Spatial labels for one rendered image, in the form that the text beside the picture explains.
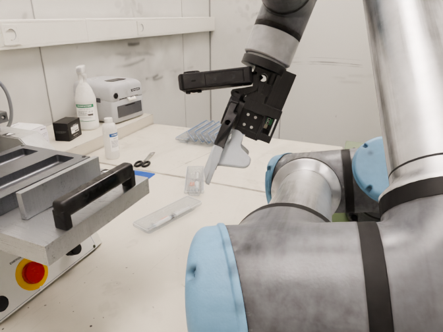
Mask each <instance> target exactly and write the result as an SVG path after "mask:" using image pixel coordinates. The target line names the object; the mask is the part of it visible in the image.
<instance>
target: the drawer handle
mask: <svg viewBox="0 0 443 332"><path fill-rule="evenodd" d="M120 184H122V185H123V186H127V187H131V188H132V187H134V186H135V185H136V181H135V173H134V170H133V165H132V164H131V163H127V162H124V163H122V164H120V165H118V166H116V167H114V168H112V169H110V170H108V171H107V172H105V173H103V174H101V175H100V176H98V177H96V178H94V179H92V180H90V181H88V182H87V183H85V184H83V185H81V186H79V187H78V188H75V189H74V190H72V191H70V192H68V193H66V194H65V195H63V196H61V197H59V198H58V199H56V200H54V201H53V210H52V212H53V218H54V222H55V227H56V228H58V229H62V230H64V231H68V230H69V229H70V228H72V227H73V223H72V219H71V215H72V214H74V213H76V212H77V211H79V210H80V209H82V208H84V207H85V206H87V205H88V204H90V203H92V202H93V201H95V200H97V199H98V198H100V197H101V196H103V195H104V194H106V193H108V192H109V191H111V190H113V189H114V188H116V187H117V186H119V185H120Z"/></svg>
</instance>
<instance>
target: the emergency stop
mask: <svg viewBox="0 0 443 332"><path fill-rule="evenodd" d="M44 275H45V269H44V266H43V265H42V264H41V263H38V262H29V263H27V264H26V265H25V266H24V268H23V270H22V278H23V279H24V281H25V282H26V283H28V284H36V283H39V282H40V281H41V280H42V279H43V278H44Z"/></svg>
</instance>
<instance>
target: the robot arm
mask: <svg viewBox="0 0 443 332"><path fill-rule="evenodd" d="M316 2H317V0H262V6H261V8H260V10H259V13H258V16H257V18H256V21H255V23H254V26H253V28H252V31H251V34H250V36H249V39H248V42H247V44H246V47H245V52H246V53H244V55H243V58H242V61H241V62H242V64H244V65H246V66H247V67H238V68H232V69H221V70H209V71H203V72H200V71H199V70H190V71H187V72H184V73H183V74H180V75H179V76H178V82H179V89H180V90H181V91H182V92H185V93H186V94H192V95H195V94H198V93H202V91H204V90H215V89H222V88H233V87H239V86H249V87H245V88H236V89H232V91H231V97H230V98H229V101H228V104H227V107H226V108H225V111H224V114H223V117H222V119H221V123H220V124H221V127H220V130H219V132H218V135H217V137H216V140H215V142H214V145H213V147H212V150H211V152H210V155H209V158H208V160H207V162H206V165H205V168H204V177H205V182H206V184H208V185H209V184H210V181H211V180H212V177H213V174H214V171H215V170H216V168H217V166H224V167H234V168H241V169H244V168H247V167H248V166H249V165H250V163H251V158H250V156H249V150H248V149H247V148H246V147H244V145H242V141H243V134H244V135H245V136H246V137H247V138H250V139H253V140H256V141H257V140H261V141H263V142H266V143H268V144H269V143H270V141H271V139H272V136H273V134H274V131H275V129H276V127H277V125H278V122H279V119H280V117H281V114H282V112H283V111H282V109H283V106H284V105H285V102H286V99H287V97H288V95H289V92H290V90H291V87H292V85H293V83H294V80H295V77H296V74H293V73H291V72H288V71H286V70H287V68H289V67H290V65H291V62H292V60H293V58H294V55H295V53H296V50H297V48H298V46H299V42H300V41H301V38H302V36H303V33H304V31H305V28H306V26H307V23H308V21H309V18H310V16H311V14H312V11H313V9H314V6H315V4H316ZM363 7H364V12H365V21H366V26H367V35H368V40H369V48H370V57H371V62H372V71H373V76H374V85H375V90H376V98H377V104H378V112H379V117H380V126H381V131H382V136H379V137H376V138H373V139H370V140H368V141H367V142H365V143H364V144H363V145H361V146H360V147H359V148H352V149H344V150H326V151H318V152H303V153H283V154H281V155H275V156H274V157H272V158H271V159H270V160H269V162H268V165H267V171H266V174H265V192H266V199H267V203H268V204H266V205H264V206H261V207H259V208H257V209H255V210H254V211H252V212H250V213H249V214H248V215H247V216H246V217H245V218H244V219H243V220H242V221H241V222H240V223H239V224H238V225H225V224H224V223H218V224H217V225H214V226H205V227H202V228H201V229H199V230H198V231H197V232H196V234H195V235H194V237H193V239H192V242H191V245H190V248H189V253H188V258H187V266H186V273H185V313H186V321H187V330H188V332H443V0H363ZM252 69H254V71H253V72H252ZM262 75H264V76H265V77H266V81H265V82H262V81H261V80H262V79H263V76H262ZM250 85H252V86H250ZM275 119H276V123H275V125H274V127H273V130H272V132H271V135H270V136H269V133H270V131H271V128H272V125H273V123H274V121H275ZM230 134H232V135H231V138H230V139H229V136H230ZM334 213H345V214H346V216H347V218H348V220H349V221H350V222H332V215H333V214H334Z"/></svg>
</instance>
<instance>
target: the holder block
mask: <svg viewBox="0 0 443 332"><path fill-rule="evenodd" d="M88 158H90V156H87V155H80V154H75V153H69V152H62V151H57V150H51V149H47V148H39V147H35V146H29V145H24V144H22V145H19V146H17V147H14V148H11V149H8V150H5V151H3V152H0V216H1V215H3V214H5V213H7V212H9V211H11V210H13V209H15V208H17V207H18V206H19V205H18V200H17V197H16V192H18V191H20V190H22V189H24V188H26V187H28V186H31V185H33V184H35V183H37V182H39V181H41V180H44V179H46V178H48V177H50V176H51V175H54V174H56V173H58V172H60V171H62V170H65V169H67V168H69V167H71V166H73V165H76V164H77V163H80V162H81V161H84V160H85V159H88Z"/></svg>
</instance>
